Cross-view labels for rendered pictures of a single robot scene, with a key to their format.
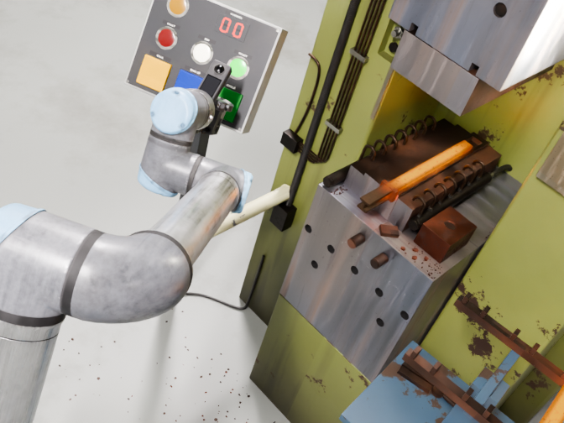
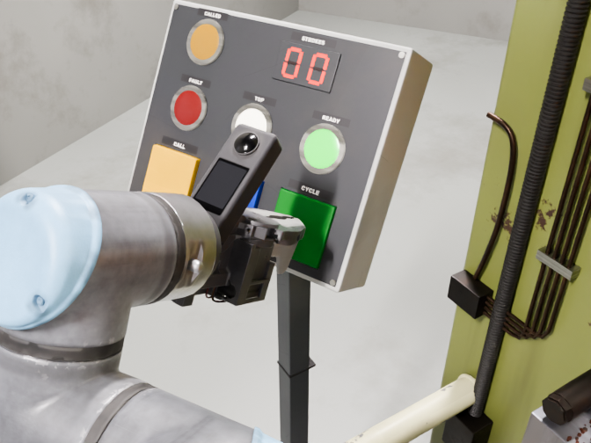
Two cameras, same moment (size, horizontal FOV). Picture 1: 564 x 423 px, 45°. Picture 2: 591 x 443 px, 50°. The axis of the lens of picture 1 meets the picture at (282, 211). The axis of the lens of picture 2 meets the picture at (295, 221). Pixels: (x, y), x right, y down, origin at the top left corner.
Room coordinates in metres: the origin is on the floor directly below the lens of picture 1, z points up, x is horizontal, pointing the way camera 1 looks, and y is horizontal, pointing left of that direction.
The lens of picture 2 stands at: (0.87, -0.02, 1.43)
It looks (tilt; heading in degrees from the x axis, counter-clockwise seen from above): 35 degrees down; 24
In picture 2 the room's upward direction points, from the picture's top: straight up
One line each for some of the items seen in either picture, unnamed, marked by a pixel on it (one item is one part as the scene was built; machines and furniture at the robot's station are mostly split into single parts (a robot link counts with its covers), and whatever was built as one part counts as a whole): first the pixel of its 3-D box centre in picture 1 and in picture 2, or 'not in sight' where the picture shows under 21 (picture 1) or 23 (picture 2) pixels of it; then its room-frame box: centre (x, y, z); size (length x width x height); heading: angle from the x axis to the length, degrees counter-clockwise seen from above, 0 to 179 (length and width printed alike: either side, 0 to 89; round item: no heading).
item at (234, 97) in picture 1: (225, 103); (301, 228); (1.42, 0.22, 1.00); 0.07 x 0.05 x 0.07; 81
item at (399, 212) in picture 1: (425, 167); not in sight; (1.49, -0.33, 0.96); 0.42 x 0.20 x 0.09; 146
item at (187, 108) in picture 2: (166, 38); (188, 107); (1.50, 0.41, 1.09); 0.05 x 0.03 x 0.04; 56
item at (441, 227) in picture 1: (445, 233); not in sight; (1.27, -0.39, 0.95); 0.12 x 0.09 x 0.07; 146
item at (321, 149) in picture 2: (237, 68); (322, 148); (1.47, 0.21, 1.09); 0.05 x 0.03 x 0.04; 56
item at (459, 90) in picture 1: (483, 50); not in sight; (1.49, -0.33, 1.32); 0.42 x 0.20 x 0.10; 146
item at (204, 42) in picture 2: (177, 5); (205, 42); (1.54, 0.41, 1.16); 0.05 x 0.03 x 0.04; 56
